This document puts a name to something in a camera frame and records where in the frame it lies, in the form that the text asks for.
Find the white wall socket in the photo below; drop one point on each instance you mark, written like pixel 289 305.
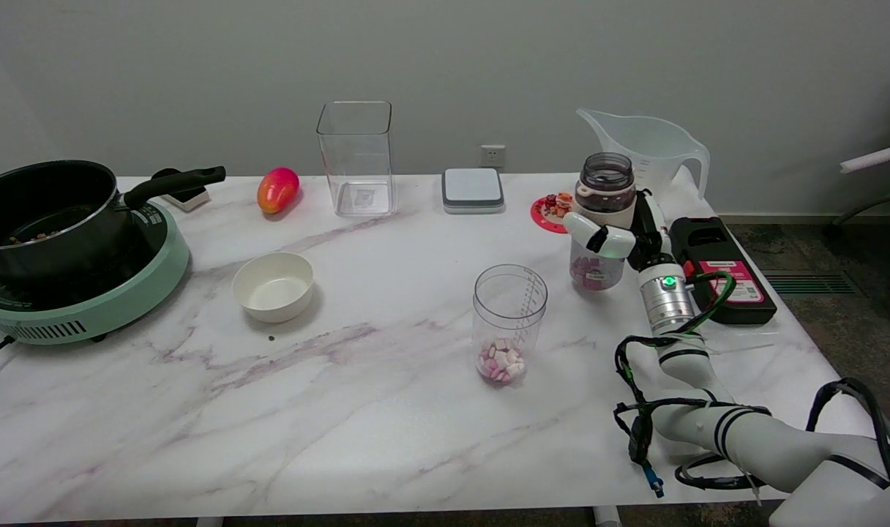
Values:
pixel 492 155

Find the clear square container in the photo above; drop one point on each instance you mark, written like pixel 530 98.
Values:
pixel 356 157

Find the white padded tube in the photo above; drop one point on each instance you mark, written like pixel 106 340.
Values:
pixel 877 157

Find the small orange toy figures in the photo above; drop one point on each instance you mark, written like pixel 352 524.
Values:
pixel 562 203

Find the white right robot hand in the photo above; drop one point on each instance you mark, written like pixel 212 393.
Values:
pixel 613 241

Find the brown food bits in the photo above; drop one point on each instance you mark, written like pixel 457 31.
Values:
pixel 31 236

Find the green induction cooker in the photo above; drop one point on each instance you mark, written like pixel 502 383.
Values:
pixel 108 304

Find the grey white kitchen scale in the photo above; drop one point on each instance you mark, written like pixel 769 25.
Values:
pixel 473 189

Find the dark curved chair leg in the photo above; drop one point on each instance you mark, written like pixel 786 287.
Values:
pixel 866 204

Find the floor vent grille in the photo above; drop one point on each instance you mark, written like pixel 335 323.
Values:
pixel 811 283

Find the red orange mango toy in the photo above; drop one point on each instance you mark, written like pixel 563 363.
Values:
pixel 277 189

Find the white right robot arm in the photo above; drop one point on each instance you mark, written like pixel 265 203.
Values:
pixel 752 439

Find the clear plastic measuring cup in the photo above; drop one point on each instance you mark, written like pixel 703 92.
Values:
pixel 509 322

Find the pink white candies pile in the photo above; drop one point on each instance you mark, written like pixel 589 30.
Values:
pixel 501 361

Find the white black power adapter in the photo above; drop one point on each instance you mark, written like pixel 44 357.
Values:
pixel 190 197

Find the clear plastic pitcher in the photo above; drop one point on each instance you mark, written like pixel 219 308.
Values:
pixel 653 146

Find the clear bottle with pink candies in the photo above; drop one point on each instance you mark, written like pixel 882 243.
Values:
pixel 604 183

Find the black device with red label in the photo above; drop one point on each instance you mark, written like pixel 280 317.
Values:
pixel 745 293

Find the white bowl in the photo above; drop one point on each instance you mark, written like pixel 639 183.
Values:
pixel 273 287

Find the white table leg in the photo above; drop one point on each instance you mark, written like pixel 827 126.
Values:
pixel 209 522
pixel 607 517

